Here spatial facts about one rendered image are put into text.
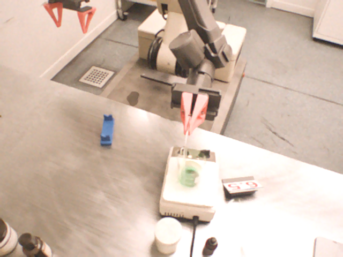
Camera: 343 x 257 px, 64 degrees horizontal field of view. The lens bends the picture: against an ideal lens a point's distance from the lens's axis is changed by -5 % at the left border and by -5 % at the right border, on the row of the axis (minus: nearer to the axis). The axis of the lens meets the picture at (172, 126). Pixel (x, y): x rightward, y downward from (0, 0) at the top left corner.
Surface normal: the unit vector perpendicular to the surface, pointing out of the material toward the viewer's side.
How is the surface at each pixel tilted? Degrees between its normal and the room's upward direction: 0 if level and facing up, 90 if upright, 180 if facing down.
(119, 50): 0
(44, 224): 0
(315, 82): 0
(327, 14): 90
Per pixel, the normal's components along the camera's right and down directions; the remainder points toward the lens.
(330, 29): -0.37, 0.69
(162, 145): 0.04, -0.66
